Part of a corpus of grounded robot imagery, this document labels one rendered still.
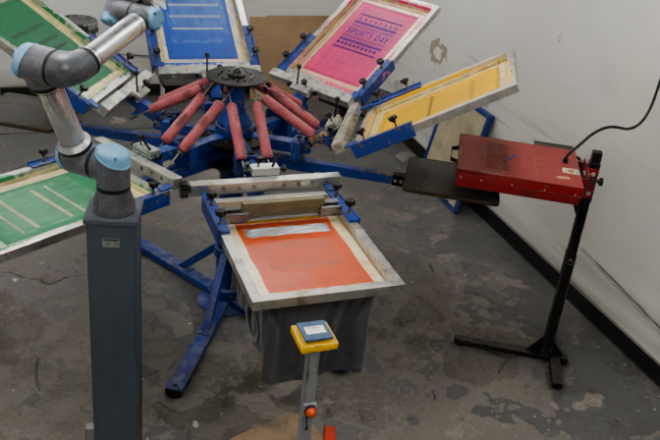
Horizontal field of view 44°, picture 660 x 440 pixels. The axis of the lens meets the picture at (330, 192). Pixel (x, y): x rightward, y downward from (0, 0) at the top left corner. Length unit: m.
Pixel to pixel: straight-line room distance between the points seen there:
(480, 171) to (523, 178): 0.20
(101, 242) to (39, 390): 1.29
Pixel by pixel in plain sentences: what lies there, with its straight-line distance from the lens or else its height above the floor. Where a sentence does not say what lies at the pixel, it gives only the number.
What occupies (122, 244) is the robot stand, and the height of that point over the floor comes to 1.11.
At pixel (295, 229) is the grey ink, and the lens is 3.40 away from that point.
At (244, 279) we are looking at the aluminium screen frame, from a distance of 3.00.
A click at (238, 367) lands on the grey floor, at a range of 4.18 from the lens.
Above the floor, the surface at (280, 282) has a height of 0.95.
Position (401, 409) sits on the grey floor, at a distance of 4.05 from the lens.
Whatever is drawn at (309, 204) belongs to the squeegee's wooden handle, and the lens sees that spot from 3.45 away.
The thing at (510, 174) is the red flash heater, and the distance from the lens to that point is 3.85.
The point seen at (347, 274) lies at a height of 0.95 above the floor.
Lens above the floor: 2.60
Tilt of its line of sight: 26 degrees down
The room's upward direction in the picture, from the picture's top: 6 degrees clockwise
